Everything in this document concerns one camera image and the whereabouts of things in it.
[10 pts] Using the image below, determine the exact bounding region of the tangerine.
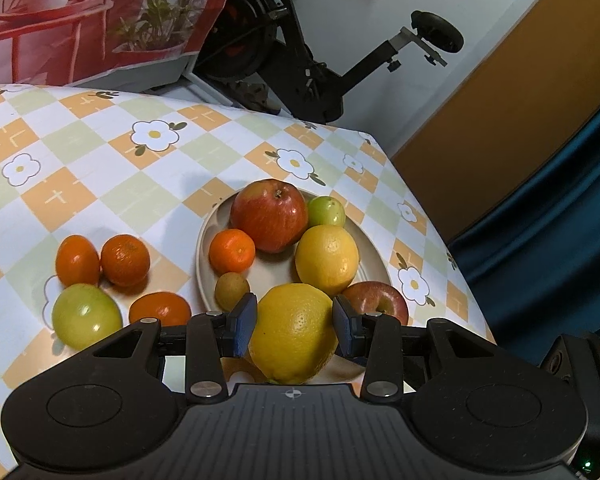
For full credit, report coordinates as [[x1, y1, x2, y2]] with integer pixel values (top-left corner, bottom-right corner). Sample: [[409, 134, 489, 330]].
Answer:
[[101, 234, 151, 287], [55, 235, 102, 288], [128, 291, 192, 326], [209, 229, 257, 271]]

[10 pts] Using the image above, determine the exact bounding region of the large red apple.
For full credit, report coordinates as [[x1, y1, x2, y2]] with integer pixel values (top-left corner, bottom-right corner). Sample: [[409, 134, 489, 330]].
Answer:
[[230, 179, 309, 254]]

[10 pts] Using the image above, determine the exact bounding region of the black exercise bike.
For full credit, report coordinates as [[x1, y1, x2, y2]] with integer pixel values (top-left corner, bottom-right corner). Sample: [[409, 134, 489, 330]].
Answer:
[[194, 0, 465, 125]]

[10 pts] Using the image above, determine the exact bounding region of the dark teal curtain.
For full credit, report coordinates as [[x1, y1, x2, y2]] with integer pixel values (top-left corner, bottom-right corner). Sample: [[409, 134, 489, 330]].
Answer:
[[447, 90, 600, 356]]

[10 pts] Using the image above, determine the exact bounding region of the small yellow-green round fruit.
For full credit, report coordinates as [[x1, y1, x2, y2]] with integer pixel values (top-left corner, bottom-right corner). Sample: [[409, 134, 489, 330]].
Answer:
[[307, 196, 347, 228]]

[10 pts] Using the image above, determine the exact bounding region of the yellow lemon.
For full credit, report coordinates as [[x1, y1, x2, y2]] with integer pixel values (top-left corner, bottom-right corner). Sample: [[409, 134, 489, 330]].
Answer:
[[295, 225, 360, 297]]

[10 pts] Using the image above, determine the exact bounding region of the red-brown apple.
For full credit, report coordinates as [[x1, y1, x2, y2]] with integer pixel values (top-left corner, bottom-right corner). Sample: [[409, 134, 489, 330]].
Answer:
[[341, 281, 410, 326]]

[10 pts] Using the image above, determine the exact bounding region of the green apple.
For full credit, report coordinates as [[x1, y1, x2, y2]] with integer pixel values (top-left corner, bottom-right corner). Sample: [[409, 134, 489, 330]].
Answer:
[[51, 283, 124, 348]]

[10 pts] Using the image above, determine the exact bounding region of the printed pink backdrop cloth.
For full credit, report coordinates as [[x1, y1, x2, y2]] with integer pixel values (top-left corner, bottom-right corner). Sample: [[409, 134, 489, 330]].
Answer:
[[0, 0, 246, 88]]

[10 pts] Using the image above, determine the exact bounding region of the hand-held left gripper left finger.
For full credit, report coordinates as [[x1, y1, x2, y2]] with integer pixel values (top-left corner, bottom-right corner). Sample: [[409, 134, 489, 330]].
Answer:
[[92, 292, 258, 405]]

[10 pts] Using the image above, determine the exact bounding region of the large yellow orange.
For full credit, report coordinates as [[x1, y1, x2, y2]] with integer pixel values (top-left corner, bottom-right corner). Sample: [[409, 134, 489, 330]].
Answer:
[[249, 283, 340, 385]]

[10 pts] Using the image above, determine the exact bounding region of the checked flower tablecloth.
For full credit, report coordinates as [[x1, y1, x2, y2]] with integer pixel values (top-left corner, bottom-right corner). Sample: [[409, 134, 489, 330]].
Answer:
[[0, 84, 498, 396]]

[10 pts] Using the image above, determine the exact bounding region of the small brown round fruit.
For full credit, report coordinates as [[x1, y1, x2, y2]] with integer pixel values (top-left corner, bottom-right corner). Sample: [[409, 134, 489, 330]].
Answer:
[[215, 272, 251, 311]]

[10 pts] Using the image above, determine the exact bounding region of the beige plate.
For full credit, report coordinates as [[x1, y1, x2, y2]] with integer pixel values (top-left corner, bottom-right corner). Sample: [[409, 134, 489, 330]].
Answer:
[[195, 186, 394, 386]]

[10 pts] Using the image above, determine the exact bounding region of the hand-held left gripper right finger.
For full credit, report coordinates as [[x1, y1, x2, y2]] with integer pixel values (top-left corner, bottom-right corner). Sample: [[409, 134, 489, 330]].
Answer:
[[332, 296, 498, 405]]

